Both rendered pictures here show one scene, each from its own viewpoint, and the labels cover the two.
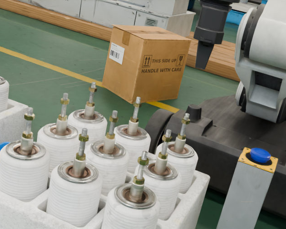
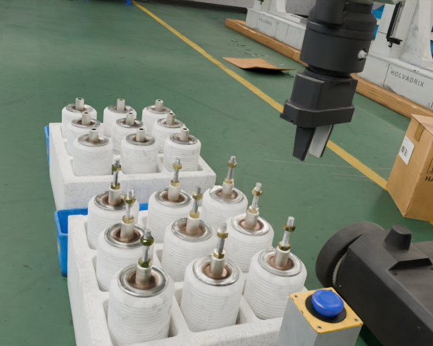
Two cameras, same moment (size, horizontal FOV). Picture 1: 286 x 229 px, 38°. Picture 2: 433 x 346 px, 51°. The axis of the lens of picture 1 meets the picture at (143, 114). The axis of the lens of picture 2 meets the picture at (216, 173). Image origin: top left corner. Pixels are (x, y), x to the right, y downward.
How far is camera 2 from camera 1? 55 cm
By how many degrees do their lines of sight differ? 41
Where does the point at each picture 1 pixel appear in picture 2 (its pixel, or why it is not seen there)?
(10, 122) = (187, 185)
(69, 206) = (100, 265)
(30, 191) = not seen: hidden behind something
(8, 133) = not seen: hidden behind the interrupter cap
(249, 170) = (296, 316)
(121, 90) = (399, 197)
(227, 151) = (409, 306)
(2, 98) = (185, 158)
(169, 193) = (205, 301)
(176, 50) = not seen: outside the picture
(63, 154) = (160, 220)
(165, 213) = (203, 325)
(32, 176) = (103, 226)
